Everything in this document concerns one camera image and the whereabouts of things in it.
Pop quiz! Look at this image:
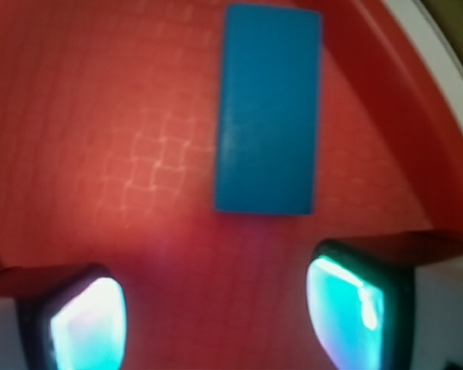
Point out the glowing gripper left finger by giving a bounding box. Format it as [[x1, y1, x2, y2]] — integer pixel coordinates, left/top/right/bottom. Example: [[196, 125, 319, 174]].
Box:
[[17, 264, 127, 369]]

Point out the blue rectangular block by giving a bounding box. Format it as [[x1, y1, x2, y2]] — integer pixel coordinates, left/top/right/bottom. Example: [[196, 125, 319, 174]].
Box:
[[215, 4, 323, 215]]

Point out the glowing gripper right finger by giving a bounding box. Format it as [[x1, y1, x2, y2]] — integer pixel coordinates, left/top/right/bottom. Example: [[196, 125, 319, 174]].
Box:
[[306, 239, 414, 369]]

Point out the red plastic tray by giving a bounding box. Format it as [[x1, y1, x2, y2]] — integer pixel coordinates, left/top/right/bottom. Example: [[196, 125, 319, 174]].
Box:
[[0, 1, 463, 369]]

